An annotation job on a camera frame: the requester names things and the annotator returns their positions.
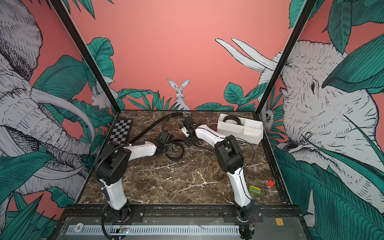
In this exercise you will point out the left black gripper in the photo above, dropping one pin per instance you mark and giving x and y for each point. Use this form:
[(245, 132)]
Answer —
[(170, 149)]

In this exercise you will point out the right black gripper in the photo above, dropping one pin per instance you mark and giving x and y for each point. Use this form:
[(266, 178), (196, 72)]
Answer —
[(188, 142)]

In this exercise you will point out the long black belt s-curved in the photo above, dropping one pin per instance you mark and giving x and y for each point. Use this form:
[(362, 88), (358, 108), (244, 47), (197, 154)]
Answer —
[(232, 118)]

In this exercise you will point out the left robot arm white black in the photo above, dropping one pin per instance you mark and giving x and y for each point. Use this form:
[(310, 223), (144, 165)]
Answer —
[(113, 162)]

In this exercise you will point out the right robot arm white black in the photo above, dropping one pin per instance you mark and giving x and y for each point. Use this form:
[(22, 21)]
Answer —
[(229, 155)]

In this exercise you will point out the white foam storage box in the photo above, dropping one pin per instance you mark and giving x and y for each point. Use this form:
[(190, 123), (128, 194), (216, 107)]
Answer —
[(251, 131)]

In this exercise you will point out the black belt upper long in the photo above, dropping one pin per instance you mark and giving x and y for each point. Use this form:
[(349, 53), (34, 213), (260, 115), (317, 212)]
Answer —
[(163, 119)]

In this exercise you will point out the black white checkerboard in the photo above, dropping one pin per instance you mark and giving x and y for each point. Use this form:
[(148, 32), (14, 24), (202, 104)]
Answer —
[(120, 131)]

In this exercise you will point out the green yellow striped block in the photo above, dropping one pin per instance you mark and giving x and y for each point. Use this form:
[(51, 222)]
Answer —
[(254, 190)]

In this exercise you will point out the red cube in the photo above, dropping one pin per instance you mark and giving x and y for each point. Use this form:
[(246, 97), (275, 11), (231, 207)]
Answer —
[(271, 183)]

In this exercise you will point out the orange label sticker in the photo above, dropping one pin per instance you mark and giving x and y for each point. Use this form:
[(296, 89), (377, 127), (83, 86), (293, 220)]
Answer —
[(279, 221)]

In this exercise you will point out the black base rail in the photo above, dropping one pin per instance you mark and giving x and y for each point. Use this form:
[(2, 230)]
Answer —
[(227, 212)]

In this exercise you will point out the white slotted cable duct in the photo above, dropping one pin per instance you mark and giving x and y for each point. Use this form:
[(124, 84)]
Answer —
[(141, 230)]

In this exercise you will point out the left black frame post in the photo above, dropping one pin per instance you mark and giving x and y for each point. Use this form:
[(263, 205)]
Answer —
[(71, 28)]

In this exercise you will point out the black frame post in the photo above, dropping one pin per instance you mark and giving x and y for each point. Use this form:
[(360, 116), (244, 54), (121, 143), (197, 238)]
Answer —
[(298, 27), (71, 28)]

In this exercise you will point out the right black frame post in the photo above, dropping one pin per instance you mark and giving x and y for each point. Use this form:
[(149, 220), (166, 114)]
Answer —
[(298, 27)]

